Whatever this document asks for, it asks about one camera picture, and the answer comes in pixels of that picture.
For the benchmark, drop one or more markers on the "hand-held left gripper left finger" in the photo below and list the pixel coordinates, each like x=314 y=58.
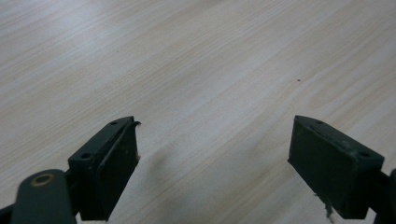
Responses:
x=107 y=168

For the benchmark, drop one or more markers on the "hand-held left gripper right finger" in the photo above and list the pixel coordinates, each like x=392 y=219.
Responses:
x=330 y=165

